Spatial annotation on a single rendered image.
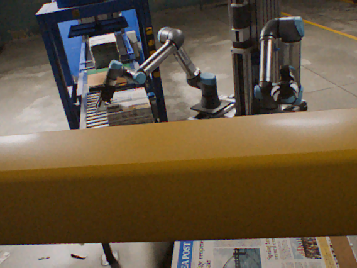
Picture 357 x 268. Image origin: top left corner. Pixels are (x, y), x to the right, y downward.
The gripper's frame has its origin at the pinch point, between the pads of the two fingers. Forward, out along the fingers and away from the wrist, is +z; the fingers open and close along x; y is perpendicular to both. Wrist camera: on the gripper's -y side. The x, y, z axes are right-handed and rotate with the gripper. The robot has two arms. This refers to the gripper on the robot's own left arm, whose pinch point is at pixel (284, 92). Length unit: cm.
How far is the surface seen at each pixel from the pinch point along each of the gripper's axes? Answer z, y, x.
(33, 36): -676, 18, 703
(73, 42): -300, 1, 318
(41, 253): 14, 99, 191
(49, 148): 154, -62, -4
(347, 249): 33, 67, -21
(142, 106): -27, 8, 90
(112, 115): -16, 7, 106
